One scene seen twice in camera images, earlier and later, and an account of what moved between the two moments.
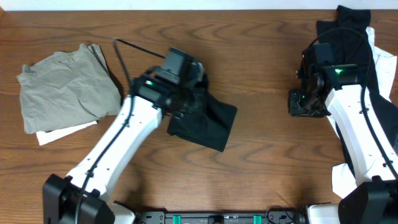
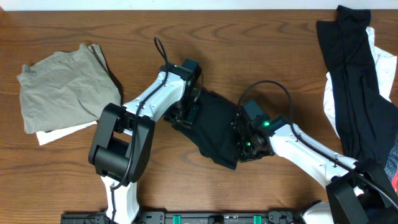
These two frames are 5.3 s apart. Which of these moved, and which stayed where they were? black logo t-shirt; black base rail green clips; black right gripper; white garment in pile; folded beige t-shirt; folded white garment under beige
Moved: black logo t-shirt; black right gripper
Stayed: folded beige t-shirt; black base rail green clips; folded white garment under beige; white garment in pile
